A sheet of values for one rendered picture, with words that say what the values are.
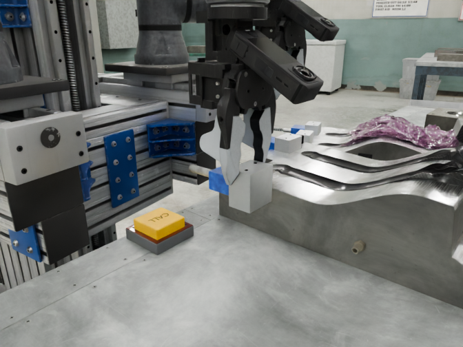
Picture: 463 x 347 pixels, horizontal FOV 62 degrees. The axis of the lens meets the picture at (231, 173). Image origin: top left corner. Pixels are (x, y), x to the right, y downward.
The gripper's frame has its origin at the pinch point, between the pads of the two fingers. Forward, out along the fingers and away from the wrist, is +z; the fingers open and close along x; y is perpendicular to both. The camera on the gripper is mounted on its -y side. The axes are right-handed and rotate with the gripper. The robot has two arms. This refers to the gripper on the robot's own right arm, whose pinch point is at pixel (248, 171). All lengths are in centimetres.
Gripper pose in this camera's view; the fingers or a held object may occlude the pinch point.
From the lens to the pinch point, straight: 51.0
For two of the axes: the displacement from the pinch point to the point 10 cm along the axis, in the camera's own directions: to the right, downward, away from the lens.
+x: -6.4, 2.7, -7.2
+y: -7.7, -2.3, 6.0
